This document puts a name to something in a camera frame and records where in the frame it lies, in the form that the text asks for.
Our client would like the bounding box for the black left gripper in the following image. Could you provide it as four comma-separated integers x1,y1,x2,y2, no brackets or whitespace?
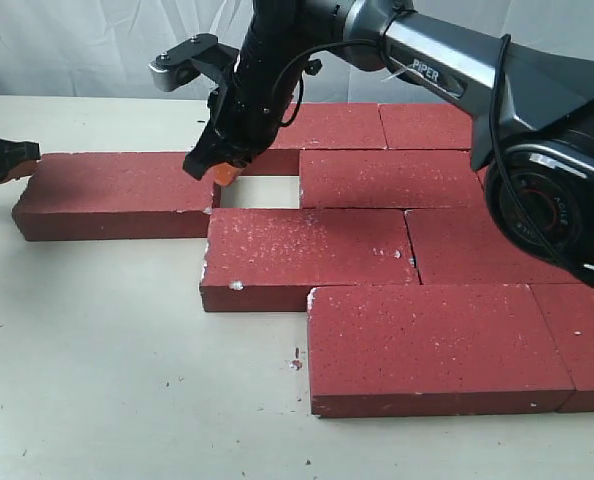
0,138,41,184

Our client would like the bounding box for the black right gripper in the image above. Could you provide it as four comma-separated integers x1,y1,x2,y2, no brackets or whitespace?
182,49,308,188

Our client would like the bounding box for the red brick top back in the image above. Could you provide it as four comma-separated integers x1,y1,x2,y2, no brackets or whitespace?
12,152,221,241

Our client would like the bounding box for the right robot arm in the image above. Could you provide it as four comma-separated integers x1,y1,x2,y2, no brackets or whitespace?
183,1,594,289

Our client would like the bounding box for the red brick back left base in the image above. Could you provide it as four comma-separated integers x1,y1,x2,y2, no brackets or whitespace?
243,103,387,176

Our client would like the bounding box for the red brick base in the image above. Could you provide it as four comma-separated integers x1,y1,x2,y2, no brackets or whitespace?
243,103,387,176
379,103,472,150

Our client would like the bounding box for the red brick back right base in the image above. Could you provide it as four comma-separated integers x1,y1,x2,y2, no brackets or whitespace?
379,103,472,150

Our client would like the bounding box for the red brick middle row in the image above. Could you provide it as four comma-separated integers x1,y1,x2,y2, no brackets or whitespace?
405,207,577,285

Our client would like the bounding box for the white backdrop cloth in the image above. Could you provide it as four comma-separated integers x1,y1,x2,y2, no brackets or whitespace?
0,0,594,98

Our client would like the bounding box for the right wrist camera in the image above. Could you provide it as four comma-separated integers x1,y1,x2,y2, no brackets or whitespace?
149,33,239,92

